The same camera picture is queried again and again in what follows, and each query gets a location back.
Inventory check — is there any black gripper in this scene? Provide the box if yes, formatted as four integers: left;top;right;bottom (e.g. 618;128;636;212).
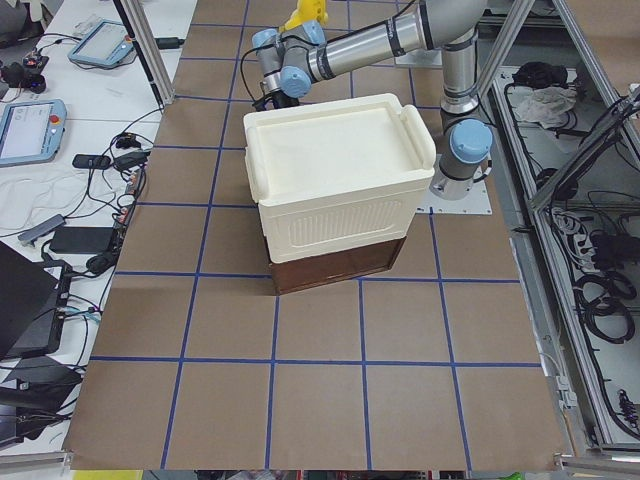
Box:
252;82;300;111

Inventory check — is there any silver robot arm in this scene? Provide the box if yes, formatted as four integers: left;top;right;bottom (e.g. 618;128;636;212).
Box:
244;1;493;206

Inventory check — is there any dark wooden drawer cabinet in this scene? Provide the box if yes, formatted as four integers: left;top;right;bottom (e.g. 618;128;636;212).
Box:
262;237;406;295

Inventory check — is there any yellow plush toy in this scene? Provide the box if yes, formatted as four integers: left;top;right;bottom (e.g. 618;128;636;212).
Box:
279;0;329;32

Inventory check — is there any cream plastic storage box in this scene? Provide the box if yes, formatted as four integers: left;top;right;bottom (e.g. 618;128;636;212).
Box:
243;93;436;263

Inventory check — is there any blue teach pendant far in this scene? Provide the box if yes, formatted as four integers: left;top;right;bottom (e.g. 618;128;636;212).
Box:
67;20;134;69

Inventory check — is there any blue teach pendant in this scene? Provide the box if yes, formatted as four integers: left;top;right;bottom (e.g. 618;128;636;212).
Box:
1;99;67;167
67;20;134;69

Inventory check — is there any blue teach pendant near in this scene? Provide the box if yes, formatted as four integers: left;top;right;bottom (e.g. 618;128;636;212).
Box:
1;99;67;167

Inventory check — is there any black power adapter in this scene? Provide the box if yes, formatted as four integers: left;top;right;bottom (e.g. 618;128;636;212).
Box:
50;226;113;254

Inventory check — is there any white crumpled cloth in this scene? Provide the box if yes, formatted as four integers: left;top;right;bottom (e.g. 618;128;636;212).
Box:
514;86;577;129

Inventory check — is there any black laptop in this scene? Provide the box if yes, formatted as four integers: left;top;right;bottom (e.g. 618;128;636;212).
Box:
1;244;70;360

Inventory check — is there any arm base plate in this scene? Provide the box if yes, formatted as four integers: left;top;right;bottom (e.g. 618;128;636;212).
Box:
416;171;493;215
394;49;443;69

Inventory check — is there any aluminium frame post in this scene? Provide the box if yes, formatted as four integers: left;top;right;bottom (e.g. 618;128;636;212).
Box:
113;0;175;109

